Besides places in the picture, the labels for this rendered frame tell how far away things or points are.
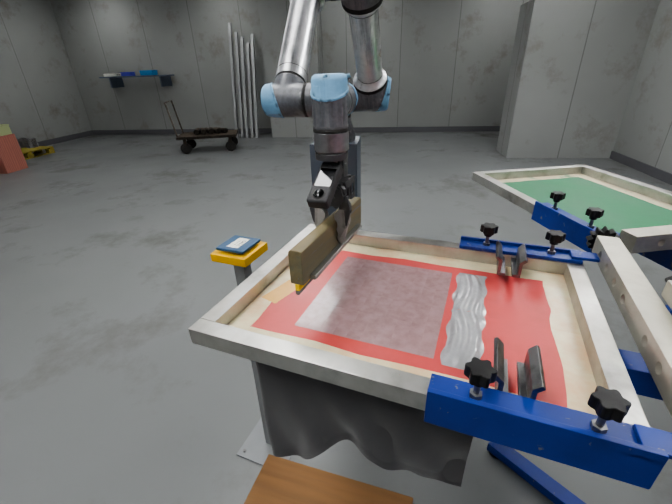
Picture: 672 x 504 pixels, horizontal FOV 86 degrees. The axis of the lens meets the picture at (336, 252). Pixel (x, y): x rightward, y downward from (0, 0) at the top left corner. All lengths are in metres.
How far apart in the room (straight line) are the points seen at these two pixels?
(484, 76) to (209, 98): 6.52
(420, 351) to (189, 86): 10.04
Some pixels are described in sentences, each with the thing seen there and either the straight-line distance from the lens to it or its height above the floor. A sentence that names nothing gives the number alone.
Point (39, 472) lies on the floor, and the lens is 2.14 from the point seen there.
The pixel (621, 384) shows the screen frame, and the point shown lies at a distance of 0.77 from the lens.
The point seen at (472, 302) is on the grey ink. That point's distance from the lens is 0.90.
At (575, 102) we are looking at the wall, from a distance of 7.07.
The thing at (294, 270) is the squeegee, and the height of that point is 1.10.
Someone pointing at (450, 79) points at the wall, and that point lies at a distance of 9.32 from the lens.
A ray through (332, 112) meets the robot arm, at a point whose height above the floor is 1.38.
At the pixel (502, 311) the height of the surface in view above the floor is 0.95.
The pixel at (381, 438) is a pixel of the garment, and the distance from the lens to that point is 0.89.
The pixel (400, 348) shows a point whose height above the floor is 0.96.
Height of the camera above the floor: 1.46
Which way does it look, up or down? 27 degrees down
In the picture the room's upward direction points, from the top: 2 degrees counter-clockwise
